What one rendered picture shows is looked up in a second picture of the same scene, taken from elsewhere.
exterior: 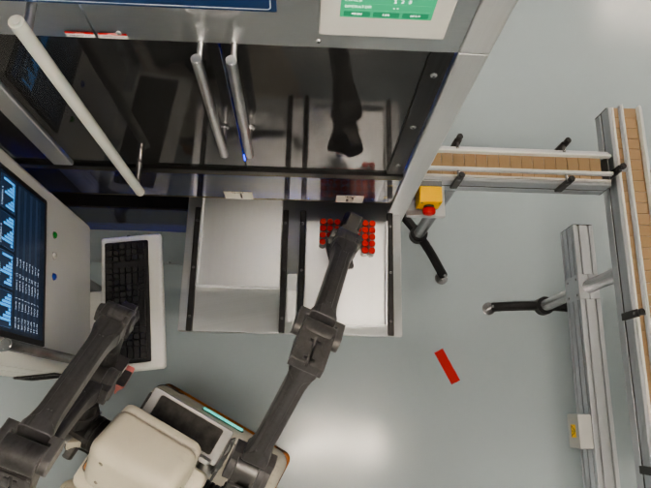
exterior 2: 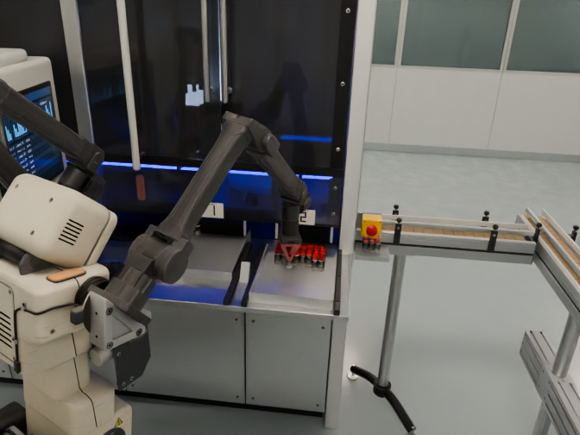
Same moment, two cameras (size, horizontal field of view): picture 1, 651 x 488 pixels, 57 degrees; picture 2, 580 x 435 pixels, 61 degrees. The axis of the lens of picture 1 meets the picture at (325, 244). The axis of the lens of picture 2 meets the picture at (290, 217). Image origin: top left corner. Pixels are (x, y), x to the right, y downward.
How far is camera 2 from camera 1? 1.45 m
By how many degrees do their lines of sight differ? 51
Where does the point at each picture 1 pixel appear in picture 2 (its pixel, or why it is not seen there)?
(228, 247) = (193, 258)
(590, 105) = (532, 326)
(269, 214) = (235, 246)
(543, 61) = (483, 300)
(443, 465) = not seen: outside the picture
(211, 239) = not seen: hidden behind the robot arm
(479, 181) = (416, 235)
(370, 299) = (318, 293)
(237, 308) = (188, 288)
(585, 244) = (543, 343)
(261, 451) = (178, 216)
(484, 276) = not seen: outside the picture
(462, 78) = (367, 12)
